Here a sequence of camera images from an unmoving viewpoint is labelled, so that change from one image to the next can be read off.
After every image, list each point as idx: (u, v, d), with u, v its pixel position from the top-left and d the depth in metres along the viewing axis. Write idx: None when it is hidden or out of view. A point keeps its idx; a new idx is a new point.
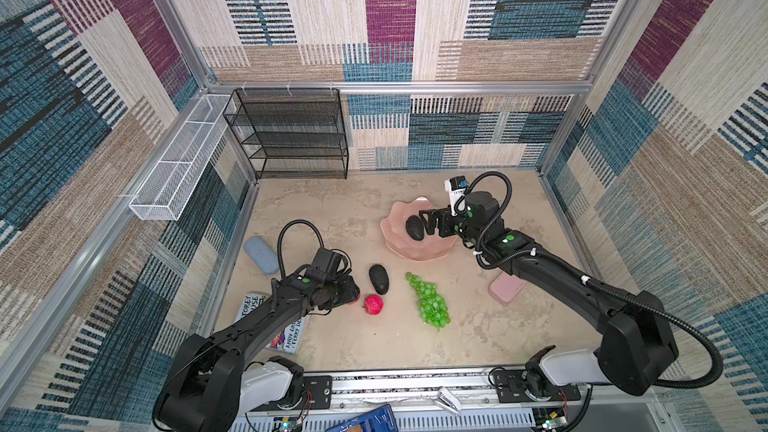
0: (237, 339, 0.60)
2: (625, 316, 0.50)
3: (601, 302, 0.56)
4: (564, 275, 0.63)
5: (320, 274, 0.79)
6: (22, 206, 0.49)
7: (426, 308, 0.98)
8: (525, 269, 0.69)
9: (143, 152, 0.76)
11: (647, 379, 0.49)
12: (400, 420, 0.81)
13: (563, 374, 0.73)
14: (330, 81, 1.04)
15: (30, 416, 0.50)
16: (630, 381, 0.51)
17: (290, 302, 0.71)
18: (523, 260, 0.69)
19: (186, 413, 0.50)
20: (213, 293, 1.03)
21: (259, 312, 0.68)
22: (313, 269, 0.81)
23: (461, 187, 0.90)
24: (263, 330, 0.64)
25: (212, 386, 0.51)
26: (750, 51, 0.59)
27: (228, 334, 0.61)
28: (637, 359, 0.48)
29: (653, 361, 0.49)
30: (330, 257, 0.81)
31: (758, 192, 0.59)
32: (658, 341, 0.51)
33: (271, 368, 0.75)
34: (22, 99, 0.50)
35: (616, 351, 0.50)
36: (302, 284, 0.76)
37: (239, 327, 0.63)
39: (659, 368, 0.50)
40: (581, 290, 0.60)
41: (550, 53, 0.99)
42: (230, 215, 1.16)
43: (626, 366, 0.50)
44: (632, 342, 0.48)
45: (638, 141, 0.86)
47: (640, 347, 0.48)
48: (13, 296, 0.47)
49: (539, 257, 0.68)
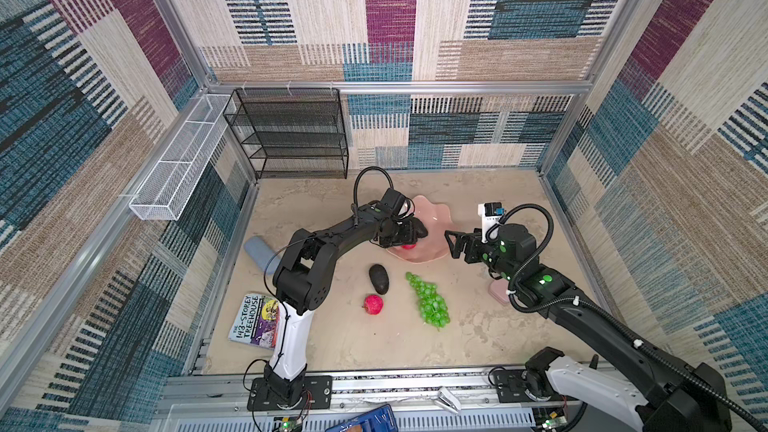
0: (333, 238, 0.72)
2: (686, 398, 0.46)
3: (656, 371, 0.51)
4: (611, 333, 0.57)
5: (388, 209, 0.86)
6: (23, 206, 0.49)
7: (426, 308, 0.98)
8: (565, 317, 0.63)
9: (143, 152, 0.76)
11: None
12: (400, 420, 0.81)
13: (566, 385, 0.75)
14: (330, 82, 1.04)
15: (31, 416, 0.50)
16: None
17: (366, 222, 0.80)
18: (564, 309, 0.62)
19: (296, 285, 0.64)
20: (213, 293, 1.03)
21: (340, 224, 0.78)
22: (382, 204, 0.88)
23: (495, 214, 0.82)
24: (350, 236, 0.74)
25: (316, 263, 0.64)
26: (749, 51, 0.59)
27: (324, 234, 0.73)
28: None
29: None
30: (399, 196, 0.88)
31: (757, 192, 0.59)
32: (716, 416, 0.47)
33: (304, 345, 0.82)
34: (21, 99, 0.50)
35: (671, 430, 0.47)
36: (374, 212, 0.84)
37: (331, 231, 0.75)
39: None
40: (631, 354, 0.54)
41: (550, 53, 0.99)
42: (230, 215, 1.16)
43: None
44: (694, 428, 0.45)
45: (638, 140, 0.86)
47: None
48: (13, 296, 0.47)
49: (583, 309, 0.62)
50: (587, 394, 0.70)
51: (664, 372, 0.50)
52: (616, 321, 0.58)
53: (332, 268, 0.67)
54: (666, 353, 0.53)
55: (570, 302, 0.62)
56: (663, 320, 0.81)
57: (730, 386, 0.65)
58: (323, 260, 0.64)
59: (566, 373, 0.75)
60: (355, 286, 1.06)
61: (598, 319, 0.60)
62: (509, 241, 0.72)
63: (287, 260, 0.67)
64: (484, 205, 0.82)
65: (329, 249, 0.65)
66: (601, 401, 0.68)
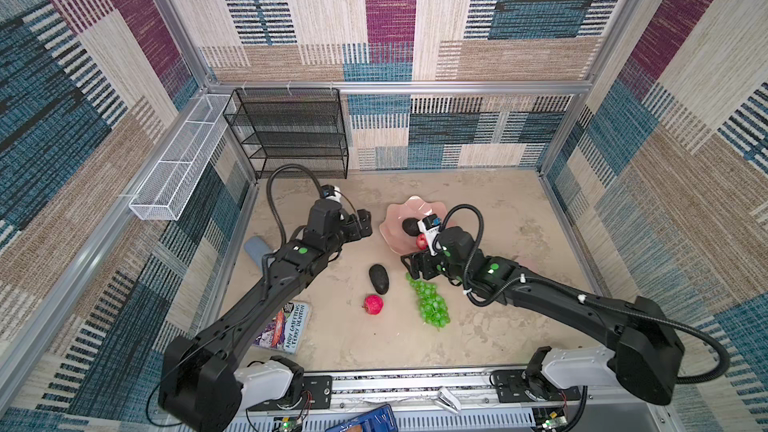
0: (225, 337, 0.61)
2: (634, 332, 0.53)
3: (604, 320, 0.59)
4: (560, 297, 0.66)
5: (318, 241, 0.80)
6: (23, 206, 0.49)
7: (426, 308, 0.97)
8: (521, 296, 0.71)
9: (142, 152, 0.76)
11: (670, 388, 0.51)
12: (400, 420, 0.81)
13: (565, 378, 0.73)
14: (330, 81, 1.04)
15: (30, 416, 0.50)
16: (653, 393, 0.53)
17: (283, 282, 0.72)
18: (514, 290, 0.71)
19: (185, 411, 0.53)
20: (213, 293, 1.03)
21: (249, 301, 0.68)
22: (310, 235, 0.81)
23: (435, 226, 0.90)
24: (253, 321, 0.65)
25: (200, 388, 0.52)
26: (749, 51, 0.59)
27: (215, 334, 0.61)
28: (656, 374, 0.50)
29: (667, 366, 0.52)
30: (326, 218, 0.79)
31: (757, 192, 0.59)
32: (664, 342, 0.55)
33: (272, 366, 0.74)
34: (21, 99, 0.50)
35: (637, 369, 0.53)
36: (298, 259, 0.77)
37: (229, 322, 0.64)
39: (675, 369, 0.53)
40: (581, 310, 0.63)
41: (550, 53, 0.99)
42: (230, 215, 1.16)
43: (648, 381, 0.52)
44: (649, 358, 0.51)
45: (638, 140, 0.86)
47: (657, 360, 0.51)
48: (13, 296, 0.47)
49: (531, 284, 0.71)
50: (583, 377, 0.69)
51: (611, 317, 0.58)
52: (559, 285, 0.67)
53: (229, 381, 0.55)
54: (606, 300, 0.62)
55: (517, 281, 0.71)
56: None
57: (730, 386, 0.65)
58: (206, 386, 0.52)
59: (558, 365, 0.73)
60: (355, 286, 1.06)
61: (547, 288, 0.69)
62: (448, 244, 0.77)
63: (167, 384, 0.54)
64: (422, 220, 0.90)
65: (215, 368, 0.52)
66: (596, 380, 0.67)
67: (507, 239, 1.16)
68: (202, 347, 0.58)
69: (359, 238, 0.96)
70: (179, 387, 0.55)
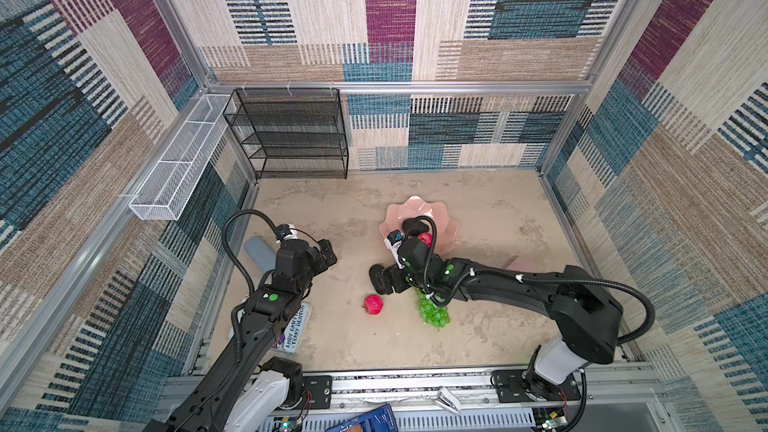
0: (203, 411, 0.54)
2: (563, 298, 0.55)
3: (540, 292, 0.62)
4: (503, 281, 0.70)
5: (290, 284, 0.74)
6: (23, 206, 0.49)
7: (426, 308, 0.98)
8: (474, 289, 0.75)
9: (143, 152, 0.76)
11: (610, 346, 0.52)
12: (401, 420, 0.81)
13: (558, 373, 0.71)
14: (330, 81, 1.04)
15: (31, 416, 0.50)
16: (598, 352, 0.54)
17: (257, 336, 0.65)
18: (468, 284, 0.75)
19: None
20: (213, 293, 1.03)
21: (224, 361, 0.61)
22: (279, 278, 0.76)
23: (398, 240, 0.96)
24: (231, 385, 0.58)
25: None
26: (750, 51, 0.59)
27: (191, 410, 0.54)
28: (590, 333, 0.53)
29: (605, 324, 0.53)
30: (294, 259, 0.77)
31: (757, 192, 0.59)
32: (601, 303, 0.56)
33: (262, 383, 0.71)
34: (21, 99, 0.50)
35: (575, 332, 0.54)
36: (270, 305, 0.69)
37: (203, 392, 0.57)
39: (616, 329, 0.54)
40: (521, 289, 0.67)
41: (550, 53, 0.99)
42: (231, 215, 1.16)
43: (589, 341, 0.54)
44: (579, 319, 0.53)
45: (638, 141, 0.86)
47: (589, 320, 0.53)
48: (13, 296, 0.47)
49: (480, 276, 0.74)
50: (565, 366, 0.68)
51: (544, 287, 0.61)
52: (500, 270, 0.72)
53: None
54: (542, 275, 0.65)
55: (468, 276, 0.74)
56: (663, 320, 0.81)
57: (730, 386, 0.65)
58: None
59: (544, 361, 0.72)
60: (355, 286, 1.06)
61: (493, 277, 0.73)
62: (409, 255, 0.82)
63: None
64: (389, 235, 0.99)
65: None
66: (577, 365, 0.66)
67: (507, 239, 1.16)
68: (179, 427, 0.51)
69: (324, 269, 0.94)
70: None
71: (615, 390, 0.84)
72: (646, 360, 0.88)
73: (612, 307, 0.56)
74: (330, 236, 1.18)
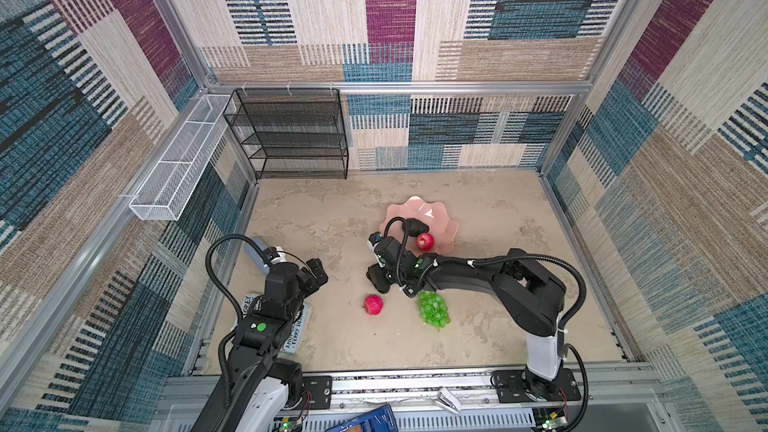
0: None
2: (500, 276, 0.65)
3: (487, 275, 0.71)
4: (458, 268, 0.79)
5: (281, 311, 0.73)
6: (23, 206, 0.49)
7: (426, 308, 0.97)
8: (438, 277, 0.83)
9: (143, 152, 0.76)
11: (545, 318, 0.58)
12: (401, 420, 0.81)
13: (549, 367, 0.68)
14: (330, 82, 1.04)
15: (30, 416, 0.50)
16: (538, 326, 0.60)
17: (247, 373, 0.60)
18: (432, 274, 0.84)
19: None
20: (213, 294, 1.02)
21: (218, 404, 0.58)
22: (268, 304, 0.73)
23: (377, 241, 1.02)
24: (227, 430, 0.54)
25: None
26: (750, 51, 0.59)
27: None
28: (524, 306, 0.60)
29: (544, 300, 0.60)
30: (284, 284, 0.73)
31: (757, 192, 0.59)
32: (541, 282, 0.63)
33: (257, 398, 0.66)
34: (21, 99, 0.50)
35: (515, 307, 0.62)
36: (260, 335, 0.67)
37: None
39: (555, 303, 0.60)
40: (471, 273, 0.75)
41: (550, 54, 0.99)
42: (230, 216, 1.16)
43: (528, 315, 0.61)
44: (512, 294, 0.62)
45: (638, 141, 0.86)
47: (523, 295, 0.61)
48: (13, 296, 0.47)
49: (441, 265, 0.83)
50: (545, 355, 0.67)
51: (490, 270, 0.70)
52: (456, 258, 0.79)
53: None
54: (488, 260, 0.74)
55: (431, 265, 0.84)
56: (663, 320, 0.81)
57: (730, 386, 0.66)
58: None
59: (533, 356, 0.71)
60: (355, 287, 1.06)
61: (451, 265, 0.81)
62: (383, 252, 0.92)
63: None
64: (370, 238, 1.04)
65: None
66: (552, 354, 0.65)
67: (507, 239, 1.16)
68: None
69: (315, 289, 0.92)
70: None
71: (614, 390, 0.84)
72: (646, 360, 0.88)
73: (551, 285, 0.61)
74: (330, 236, 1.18)
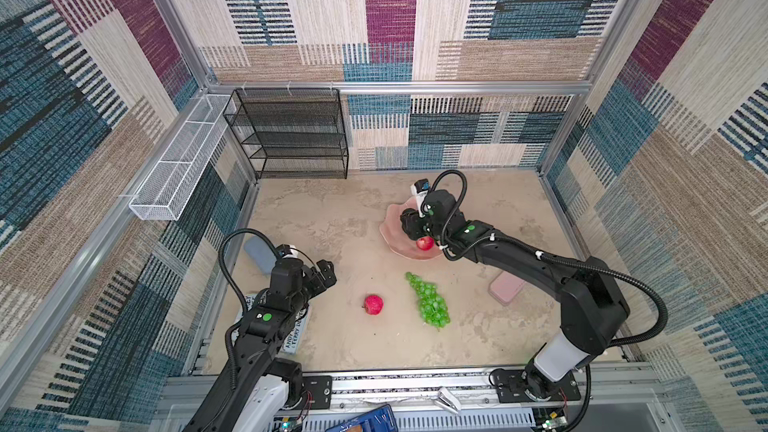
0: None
2: (576, 282, 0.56)
3: (554, 272, 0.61)
4: (521, 253, 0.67)
5: (285, 303, 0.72)
6: (23, 206, 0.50)
7: (426, 308, 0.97)
8: (488, 254, 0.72)
9: (142, 152, 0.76)
11: (604, 338, 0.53)
12: (400, 420, 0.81)
13: (557, 369, 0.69)
14: (330, 82, 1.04)
15: (30, 416, 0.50)
16: (590, 343, 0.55)
17: (252, 359, 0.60)
18: (484, 247, 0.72)
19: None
20: (214, 293, 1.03)
21: (220, 388, 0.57)
22: (273, 296, 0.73)
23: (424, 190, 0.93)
24: (228, 412, 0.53)
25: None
26: (750, 51, 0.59)
27: None
28: (591, 320, 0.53)
29: (608, 321, 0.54)
30: (289, 278, 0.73)
31: (757, 192, 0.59)
32: (609, 301, 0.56)
33: (258, 394, 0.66)
34: (21, 99, 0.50)
35: (576, 317, 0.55)
36: (264, 326, 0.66)
37: (199, 420, 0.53)
39: (614, 327, 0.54)
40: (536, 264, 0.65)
41: (550, 53, 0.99)
42: (231, 216, 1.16)
43: (585, 330, 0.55)
44: (585, 306, 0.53)
45: (638, 141, 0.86)
47: (594, 310, 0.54)
48: (13, 296, 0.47)
49: (498, 242, 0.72)
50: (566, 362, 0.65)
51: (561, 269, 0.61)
52: (521, 242, 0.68)
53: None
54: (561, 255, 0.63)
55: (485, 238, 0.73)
56: None
57: (730, 386, 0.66)
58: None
59: (545, 357, 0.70)
60: (355, 286, 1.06)
61: (511, 247, 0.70)
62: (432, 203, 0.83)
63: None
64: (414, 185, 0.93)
65: None
66: (575, 361, 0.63)
67: None
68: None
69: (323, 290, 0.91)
70: None
71: (614, 390, 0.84)
72: (646, 360, 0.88)
73: (619, 308, 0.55)
74: (330, 236, 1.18)
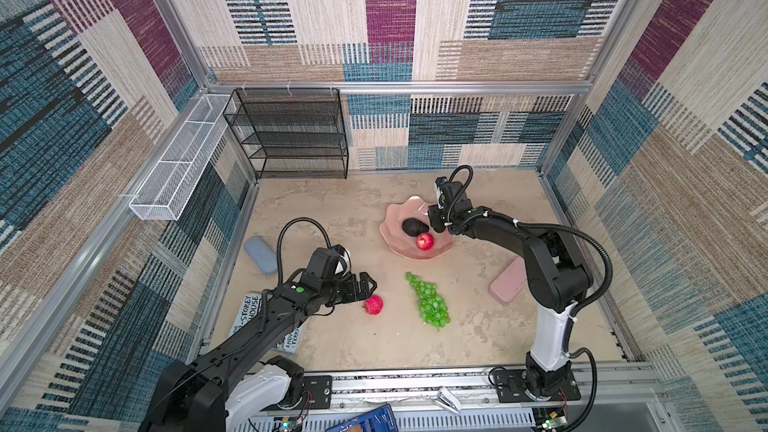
0: (221, 365, 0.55)
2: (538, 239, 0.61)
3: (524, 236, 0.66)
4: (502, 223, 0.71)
5: (316, 281, 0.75)
6: (23, 206, 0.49)
7: (426, 308, 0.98)
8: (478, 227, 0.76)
9: (143, 152, 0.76)
11: (558, 294, 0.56)
12: (401, 420, 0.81)
13: (547, 355, 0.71)
14: (330, 81, 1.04)
15: (31, 416, 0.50)
16: (548, 300, 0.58)
17: (281, 317, 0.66)
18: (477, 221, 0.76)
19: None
20: (213, 293, 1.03)
21: (248, 329, 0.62)
22: (308, 276, 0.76)
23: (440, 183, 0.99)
24: (251, 351, 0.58)
25: (190, 421, 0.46)
26: (750, 51, 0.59)
27: (211, 361, 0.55)
28: (545, 273, 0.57)
29: (563, 277, 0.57)
30: (327, 261, 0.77)
31: (757, 192, 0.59)
32: (572, 266, 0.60)
33: (266, 375, 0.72)
34: (21, 99, 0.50)
35: (535, 273, 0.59)
36: (295, 295, 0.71)
37: (225, 350, 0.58)
39: (571, 286, 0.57)
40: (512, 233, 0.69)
41: (551, 53, 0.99)
42: (230, 215, 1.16)
43: (542, 285, 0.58)
44: (542, 258, 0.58)
45: (638, 141, 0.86)
47: (550, 266, 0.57)
48: (13, 296, 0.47)
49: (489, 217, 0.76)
50: (549, 340, 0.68)
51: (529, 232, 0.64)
52: (502, 213, 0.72)
53: (221, 414, 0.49)
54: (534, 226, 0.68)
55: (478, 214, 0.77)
56: (663, 320, 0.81)
57: (730, 386, 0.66)
58: (198, 419, 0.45)
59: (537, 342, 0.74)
60: None
61: (498, 218, 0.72)
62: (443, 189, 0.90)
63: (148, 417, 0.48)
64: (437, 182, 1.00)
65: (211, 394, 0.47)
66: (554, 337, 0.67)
67: None
68: (197, 372, 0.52)
69: (355, 298, 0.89)
70: (163, 420, 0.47)
71: (614, 390, 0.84)
72: (646, 360, 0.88)
73: (580, 271, 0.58)
74: (330, 236, 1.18)
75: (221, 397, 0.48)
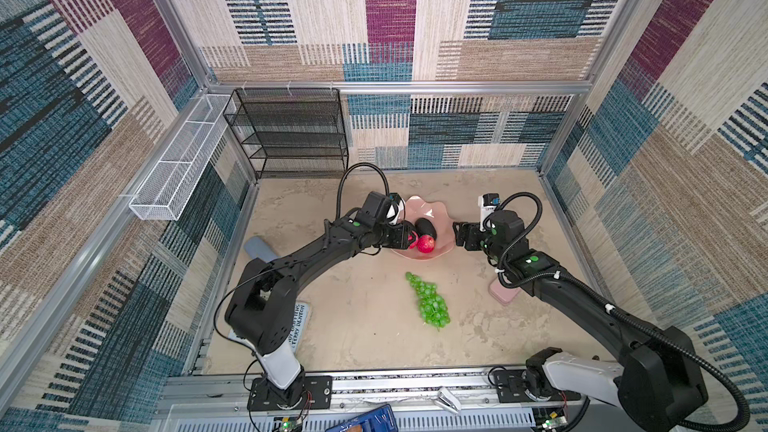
0: (293, 267, 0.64)
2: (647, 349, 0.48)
3: (625, 332, 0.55)
4: (587, 301, 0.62)
5: (370, 219, 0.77)
6: (22, 206, 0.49)
7: (426, 308, 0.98)
8: (547, 290, 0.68)
9: (143, 152, 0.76)
11: (669, 420, 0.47)
12: (401, 420, 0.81)
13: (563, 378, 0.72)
14: (330, 82, 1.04)
15: (30, 416, 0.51)
16: (649, 419, 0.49)
17: (341, 242, 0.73)
18: (545, 283, 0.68)
19: (248, 326, 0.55)
20: (213, 293, 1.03)
21: (312, 246, 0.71)
22: (363, 214, 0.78)
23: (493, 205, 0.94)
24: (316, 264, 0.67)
25: (272, 301, 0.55)
26: (749, 51, 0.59)
27: (286, 263, 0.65)
28: (657, 393, 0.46)
29: (678, 405, 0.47)
30: (380, 202, 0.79)
31: (757, 192, 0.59)
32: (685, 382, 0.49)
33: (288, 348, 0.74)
34: (21, 99, 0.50)
35: (639, 387, 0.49)
36: (352, 226, 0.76)
37: (295, 256, 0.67)
39: (684, 410, 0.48)
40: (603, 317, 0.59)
41: (550, 53, 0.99)
42: (230, 215, 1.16)
43: (648, 405, 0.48)
44: (656, 379, 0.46)
45: (638, 140, 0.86)
47: (665, 387, 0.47)
48: (13, 296, 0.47)
49: (563, 281, 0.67)
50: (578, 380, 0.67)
51: (633, 333, 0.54)
52: (590, 290, 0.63)
53: (290, 306, 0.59)
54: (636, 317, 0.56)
55: (549, 275, 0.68)
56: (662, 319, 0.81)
57: None
58: (276, 300, 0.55)
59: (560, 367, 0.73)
60: (355, 286, 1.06)
61: (578, 290, 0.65)
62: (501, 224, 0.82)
63: (238, 296, 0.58)
64: (482, 198, 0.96)
65: (286, 287, 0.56)
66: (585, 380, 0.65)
67: None
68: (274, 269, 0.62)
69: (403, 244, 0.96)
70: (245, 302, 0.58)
71: None
72: None
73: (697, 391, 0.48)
74: None
75: (294, 292, 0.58)
